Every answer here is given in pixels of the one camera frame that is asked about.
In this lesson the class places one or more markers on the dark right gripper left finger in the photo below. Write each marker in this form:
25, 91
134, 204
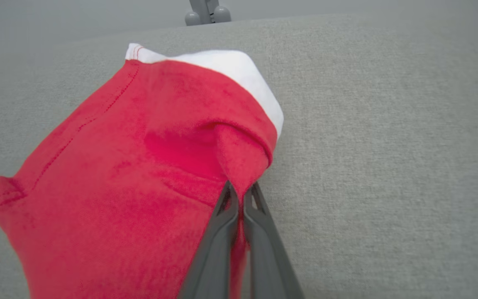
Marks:
216, 253

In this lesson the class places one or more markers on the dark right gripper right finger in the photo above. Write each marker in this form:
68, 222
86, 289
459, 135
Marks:
268, 257

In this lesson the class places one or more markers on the red shorts with white trim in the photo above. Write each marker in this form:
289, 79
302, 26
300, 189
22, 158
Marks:
118, 187

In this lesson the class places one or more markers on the grey fabric sofa cushion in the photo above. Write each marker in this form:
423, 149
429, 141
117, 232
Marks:
388, 166

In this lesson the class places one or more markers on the grey metal stand post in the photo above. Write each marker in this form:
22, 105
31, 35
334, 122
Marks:
208, 10

